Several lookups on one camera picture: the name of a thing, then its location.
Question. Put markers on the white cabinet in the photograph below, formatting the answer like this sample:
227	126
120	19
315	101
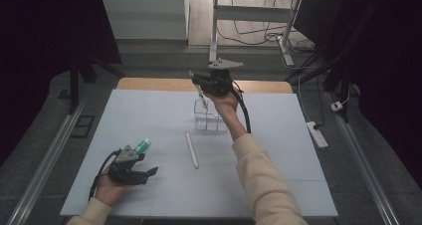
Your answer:
146	16

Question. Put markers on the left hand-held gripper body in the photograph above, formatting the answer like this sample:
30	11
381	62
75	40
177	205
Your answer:
124	172

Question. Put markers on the white desk frame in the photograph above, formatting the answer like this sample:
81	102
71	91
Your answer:
252	13

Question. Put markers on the green and white glue stick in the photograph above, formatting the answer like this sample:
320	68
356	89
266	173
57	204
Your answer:
143	146

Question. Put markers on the black floor frame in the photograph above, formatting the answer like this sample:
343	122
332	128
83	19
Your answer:
83	126

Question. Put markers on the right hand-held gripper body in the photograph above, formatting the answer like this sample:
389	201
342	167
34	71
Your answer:
215	80

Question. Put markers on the aluminium floor rail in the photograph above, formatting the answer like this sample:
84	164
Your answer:
363	165
46	158

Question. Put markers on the white power strip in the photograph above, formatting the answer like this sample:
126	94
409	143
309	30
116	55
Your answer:
317	134

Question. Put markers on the clear plastic pen holder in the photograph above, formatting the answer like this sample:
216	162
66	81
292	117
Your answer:
209	120

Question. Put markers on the white table mat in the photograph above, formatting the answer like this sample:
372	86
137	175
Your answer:
159	112

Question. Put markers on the wooden table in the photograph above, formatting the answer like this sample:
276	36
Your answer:
149	85

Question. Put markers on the white pen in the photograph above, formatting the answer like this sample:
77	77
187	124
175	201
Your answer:
192	150

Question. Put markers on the person's left hand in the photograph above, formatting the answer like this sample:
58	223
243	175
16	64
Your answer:
109	188

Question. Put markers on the small white adapter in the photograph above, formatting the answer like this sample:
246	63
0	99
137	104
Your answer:
336	106

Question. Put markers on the black stand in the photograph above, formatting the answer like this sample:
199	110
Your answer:
335	75
74	85

